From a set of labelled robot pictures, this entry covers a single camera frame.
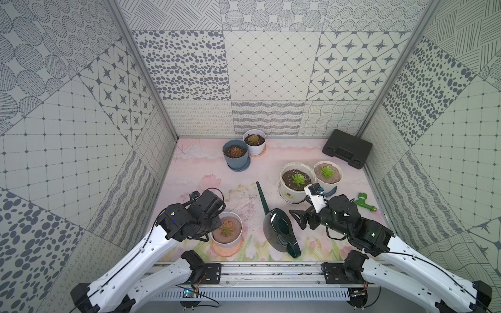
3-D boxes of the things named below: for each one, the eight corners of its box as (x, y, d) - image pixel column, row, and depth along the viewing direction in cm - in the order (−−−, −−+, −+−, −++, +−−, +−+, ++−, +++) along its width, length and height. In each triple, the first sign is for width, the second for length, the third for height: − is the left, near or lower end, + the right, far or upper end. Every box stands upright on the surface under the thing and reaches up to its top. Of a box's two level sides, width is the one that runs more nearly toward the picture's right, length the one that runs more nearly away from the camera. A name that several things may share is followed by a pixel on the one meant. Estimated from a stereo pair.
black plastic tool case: (320, 151, 115) (323, 146, 111) (333, 132, 126) (335, 127, 122) (360, 170, 107) (364, 164, 103) (370, 148, 117) (373, 142, 113)
